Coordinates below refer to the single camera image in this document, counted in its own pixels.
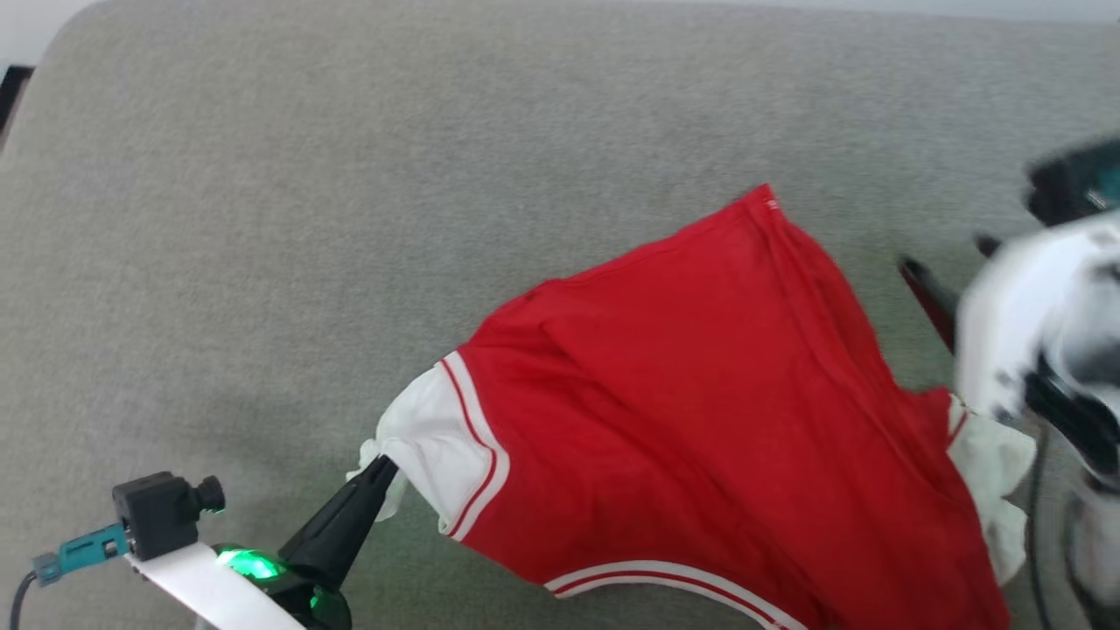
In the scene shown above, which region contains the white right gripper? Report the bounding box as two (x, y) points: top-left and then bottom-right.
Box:
(897, 209), (1120, 421)

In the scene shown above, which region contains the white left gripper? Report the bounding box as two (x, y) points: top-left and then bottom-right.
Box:
(131, 455), (401, 630)

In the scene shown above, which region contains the red and white jersey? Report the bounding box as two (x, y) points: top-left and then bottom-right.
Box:
(346, 184), (1039, 630)

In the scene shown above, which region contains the grey fabric sofa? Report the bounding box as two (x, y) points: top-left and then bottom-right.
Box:
(0, 0), (1120, 630)

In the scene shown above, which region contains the black object beside sofa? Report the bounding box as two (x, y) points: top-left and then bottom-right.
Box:
(0, 65), (35, 155)

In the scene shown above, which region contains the teal-plug left camera cable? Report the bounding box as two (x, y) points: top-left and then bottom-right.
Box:
(9, 522), (131, 630)

